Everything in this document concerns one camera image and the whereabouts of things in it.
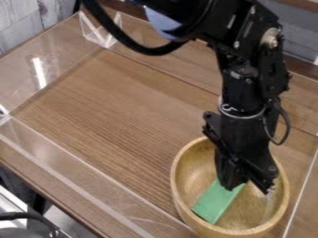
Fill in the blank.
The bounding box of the black cable under table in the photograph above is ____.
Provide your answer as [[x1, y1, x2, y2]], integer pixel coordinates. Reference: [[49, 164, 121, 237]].
[[0, 211, 61, 238]]

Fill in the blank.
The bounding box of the clear acrylic front wall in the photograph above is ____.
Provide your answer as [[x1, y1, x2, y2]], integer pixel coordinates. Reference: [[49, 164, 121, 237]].
[[0, 115, 200, 238]]

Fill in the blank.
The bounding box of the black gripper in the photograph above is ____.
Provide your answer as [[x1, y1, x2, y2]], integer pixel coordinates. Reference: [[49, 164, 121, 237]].
[[204, 109, 280, 194]]

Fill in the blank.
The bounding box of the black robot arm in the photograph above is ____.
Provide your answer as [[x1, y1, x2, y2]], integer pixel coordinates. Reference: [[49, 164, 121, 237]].
[[82, 0, 292, 193]]

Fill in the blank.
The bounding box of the green rectangular block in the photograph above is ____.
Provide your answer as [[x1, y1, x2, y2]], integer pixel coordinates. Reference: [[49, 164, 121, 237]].
[[192, 180, 246, 224]]

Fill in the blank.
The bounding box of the black metal table bracket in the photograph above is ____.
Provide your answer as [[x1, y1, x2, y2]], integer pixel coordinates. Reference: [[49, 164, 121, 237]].
[[45, 205, 97, 238]]

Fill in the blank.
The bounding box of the brown wooden bowl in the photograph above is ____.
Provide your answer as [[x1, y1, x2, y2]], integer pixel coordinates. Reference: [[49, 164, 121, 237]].
[[170, 137, 290, 238]]

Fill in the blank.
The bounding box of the clear acrylic corner bracket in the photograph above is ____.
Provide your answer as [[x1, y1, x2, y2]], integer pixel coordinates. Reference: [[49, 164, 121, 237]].
[[79, 11, 118, 48]]

